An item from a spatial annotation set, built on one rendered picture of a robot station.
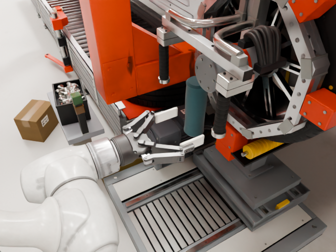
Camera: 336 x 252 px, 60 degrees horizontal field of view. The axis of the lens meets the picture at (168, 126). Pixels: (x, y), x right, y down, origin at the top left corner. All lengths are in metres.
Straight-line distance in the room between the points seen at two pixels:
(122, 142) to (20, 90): 2.05
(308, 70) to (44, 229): 0.72
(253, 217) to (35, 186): 1.05
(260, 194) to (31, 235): 1.09
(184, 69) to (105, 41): 0.45
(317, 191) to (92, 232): 1.50
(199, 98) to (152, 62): 0.36
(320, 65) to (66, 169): 0.68
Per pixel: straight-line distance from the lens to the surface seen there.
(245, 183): 1.47
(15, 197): 1.85
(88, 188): 0.60
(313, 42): 0.90
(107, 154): 0.68
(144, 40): 1.34
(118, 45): 1.28
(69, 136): 1.38
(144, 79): 1.41
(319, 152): 2.10
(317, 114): 0.89
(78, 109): 1.28
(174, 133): 1.41
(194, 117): 1.19
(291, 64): 1.04
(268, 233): 1.52
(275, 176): 1.54
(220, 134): 0.87
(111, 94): 1.36
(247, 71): 0.75
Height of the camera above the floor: 1.35
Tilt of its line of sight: 41 degrees down
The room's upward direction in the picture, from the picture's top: straight up
